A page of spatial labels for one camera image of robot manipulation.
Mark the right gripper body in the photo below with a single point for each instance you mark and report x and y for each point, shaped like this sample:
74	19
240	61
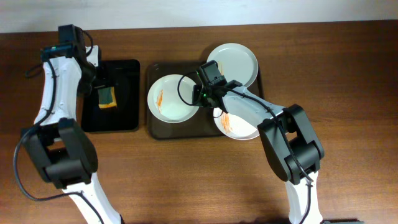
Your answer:
201	98

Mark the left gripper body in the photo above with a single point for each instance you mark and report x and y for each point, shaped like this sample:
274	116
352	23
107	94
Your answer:
101	82

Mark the green and yellow sponge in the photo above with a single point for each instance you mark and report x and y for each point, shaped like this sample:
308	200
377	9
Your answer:
106	98

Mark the white plate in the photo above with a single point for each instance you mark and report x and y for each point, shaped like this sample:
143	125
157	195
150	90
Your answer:
164	102
233	126

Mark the pale blue plate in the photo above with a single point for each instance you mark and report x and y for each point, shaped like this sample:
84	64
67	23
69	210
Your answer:
236	62

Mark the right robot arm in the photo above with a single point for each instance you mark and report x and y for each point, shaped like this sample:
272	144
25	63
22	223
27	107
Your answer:
292	148

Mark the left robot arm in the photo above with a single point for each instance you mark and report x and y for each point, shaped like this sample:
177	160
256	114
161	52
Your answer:
56	144

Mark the brown plastic serving tray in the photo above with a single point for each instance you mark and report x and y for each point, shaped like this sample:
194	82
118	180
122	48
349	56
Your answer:
201	125

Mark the black plastic tray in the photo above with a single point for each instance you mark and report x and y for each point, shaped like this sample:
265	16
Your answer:
124	76

